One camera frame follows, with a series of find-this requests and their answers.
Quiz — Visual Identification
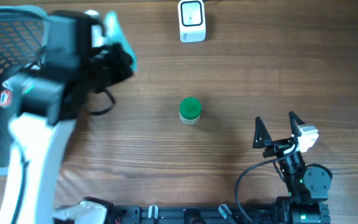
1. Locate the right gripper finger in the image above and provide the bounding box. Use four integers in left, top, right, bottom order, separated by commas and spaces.
288, 111, 305, 137
252, 116, 272, 148

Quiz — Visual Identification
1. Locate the green lid jar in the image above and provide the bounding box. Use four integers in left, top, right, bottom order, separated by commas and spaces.
179, 97, 202, 125

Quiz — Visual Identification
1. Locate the mint green wipes packet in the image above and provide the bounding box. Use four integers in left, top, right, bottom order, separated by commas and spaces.
104, 11, 138, 72

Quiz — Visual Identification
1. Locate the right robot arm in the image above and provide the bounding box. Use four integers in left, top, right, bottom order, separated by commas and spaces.
252, 111, 333, 223

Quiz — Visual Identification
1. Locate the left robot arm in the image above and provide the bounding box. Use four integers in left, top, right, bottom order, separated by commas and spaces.
0, 11, 137, 223

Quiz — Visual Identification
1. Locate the white barcode scanner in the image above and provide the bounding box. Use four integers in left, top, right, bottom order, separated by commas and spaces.
177, 0, 206, 43

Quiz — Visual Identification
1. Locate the grey plastic mesh basket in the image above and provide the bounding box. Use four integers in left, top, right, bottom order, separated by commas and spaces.
0, 5, 48, 175

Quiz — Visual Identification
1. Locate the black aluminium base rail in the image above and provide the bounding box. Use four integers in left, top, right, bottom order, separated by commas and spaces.
53, 196, 331, 224

